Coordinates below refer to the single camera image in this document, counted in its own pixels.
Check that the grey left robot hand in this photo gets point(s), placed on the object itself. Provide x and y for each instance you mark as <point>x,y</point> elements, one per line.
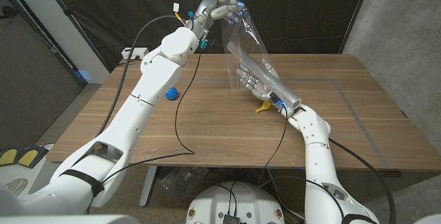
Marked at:
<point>215,10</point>

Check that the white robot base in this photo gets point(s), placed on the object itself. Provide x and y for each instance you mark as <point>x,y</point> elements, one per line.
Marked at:
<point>255,203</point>

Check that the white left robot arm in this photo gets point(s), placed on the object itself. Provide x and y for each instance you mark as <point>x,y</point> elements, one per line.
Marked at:
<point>138,107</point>

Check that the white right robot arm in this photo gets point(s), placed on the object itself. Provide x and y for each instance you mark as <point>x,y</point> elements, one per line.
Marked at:
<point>318,162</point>

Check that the blue spiky stress ball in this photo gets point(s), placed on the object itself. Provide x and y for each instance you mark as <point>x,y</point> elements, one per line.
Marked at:
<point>171,93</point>

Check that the yellow toy banana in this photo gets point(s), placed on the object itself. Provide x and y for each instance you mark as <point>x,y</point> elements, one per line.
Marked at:
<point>264,107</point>

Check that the white power outlet box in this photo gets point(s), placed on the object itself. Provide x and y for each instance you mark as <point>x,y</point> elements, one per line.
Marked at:
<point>138,52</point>

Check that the black backdrop curtain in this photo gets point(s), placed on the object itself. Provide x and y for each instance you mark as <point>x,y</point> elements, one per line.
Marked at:
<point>310,10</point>

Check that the black backdrop stand pole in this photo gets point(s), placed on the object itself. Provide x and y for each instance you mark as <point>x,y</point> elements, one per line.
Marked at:
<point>357,10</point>
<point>68,13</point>

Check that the clear plastic bag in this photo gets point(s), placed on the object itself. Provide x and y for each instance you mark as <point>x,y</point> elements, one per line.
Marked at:
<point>181,184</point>

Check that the white table leg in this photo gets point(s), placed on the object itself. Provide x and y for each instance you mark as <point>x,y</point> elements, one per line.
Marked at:
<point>149,186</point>

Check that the black electronics box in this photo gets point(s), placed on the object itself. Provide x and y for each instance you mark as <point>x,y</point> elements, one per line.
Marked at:
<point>232,219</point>

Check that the yellow black foot pedal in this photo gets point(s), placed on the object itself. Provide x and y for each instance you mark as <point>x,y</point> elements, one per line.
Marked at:
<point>30,156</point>
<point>8,156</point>

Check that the grey sneaker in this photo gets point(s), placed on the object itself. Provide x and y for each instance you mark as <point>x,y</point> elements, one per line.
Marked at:
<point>13,186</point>

